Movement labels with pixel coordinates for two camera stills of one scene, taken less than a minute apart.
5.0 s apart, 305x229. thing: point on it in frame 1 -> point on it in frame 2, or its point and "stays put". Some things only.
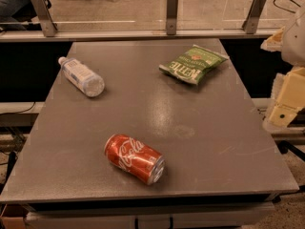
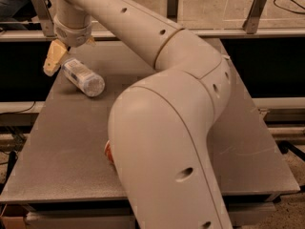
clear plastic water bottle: (82, 76) stays put
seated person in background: (17, 10) stays put
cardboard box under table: (13, 222) stays put
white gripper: (295, 43) -> (72, 35)
